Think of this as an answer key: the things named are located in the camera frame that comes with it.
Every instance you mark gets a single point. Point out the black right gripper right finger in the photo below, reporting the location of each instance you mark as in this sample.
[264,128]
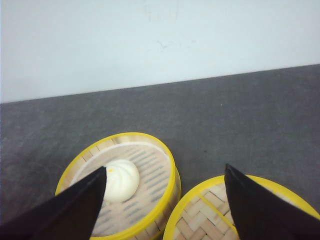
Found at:
[258,214]

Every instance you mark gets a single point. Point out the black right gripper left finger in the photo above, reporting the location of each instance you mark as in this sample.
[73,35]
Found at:
[70,215]

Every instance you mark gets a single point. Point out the woven bamboo steamer lid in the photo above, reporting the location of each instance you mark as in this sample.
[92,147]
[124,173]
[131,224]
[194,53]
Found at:
[202,214]

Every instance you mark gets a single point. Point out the bamboo steamer basket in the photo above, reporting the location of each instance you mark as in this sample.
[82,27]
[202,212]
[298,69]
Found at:
[145,215]

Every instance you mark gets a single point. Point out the white bun in right basket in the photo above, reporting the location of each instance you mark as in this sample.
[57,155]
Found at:
[122,181]

